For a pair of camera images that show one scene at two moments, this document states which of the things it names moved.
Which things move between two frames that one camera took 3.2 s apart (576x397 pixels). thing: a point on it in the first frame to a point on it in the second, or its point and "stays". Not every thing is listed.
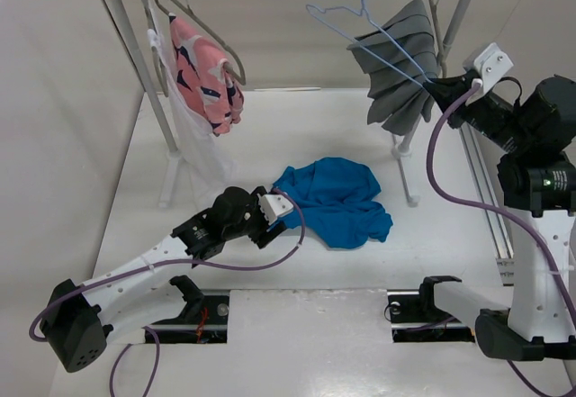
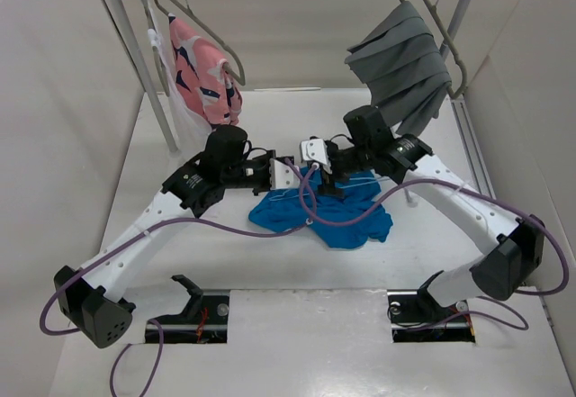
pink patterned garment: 205,77 stays
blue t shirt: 340,203 stays
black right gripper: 445,87 to 328,185
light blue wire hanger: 381,31 to 349,183
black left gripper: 265,230 to 265,158
